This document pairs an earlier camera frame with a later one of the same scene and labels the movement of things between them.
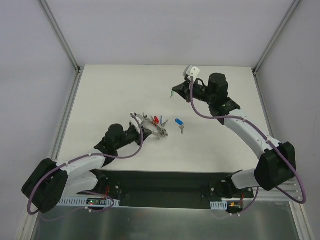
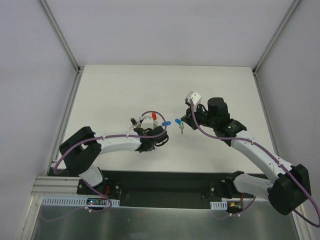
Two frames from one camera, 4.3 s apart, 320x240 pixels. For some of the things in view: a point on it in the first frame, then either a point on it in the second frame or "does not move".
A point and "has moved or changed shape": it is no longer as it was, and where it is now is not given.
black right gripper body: (186, 89) -> (188, 118)
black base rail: (161, 189) does not move
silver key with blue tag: (179, 122) does not move
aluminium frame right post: (293, 6) does not move
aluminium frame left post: (58, 32) does not move
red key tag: (156, 120) has moved or changed shape
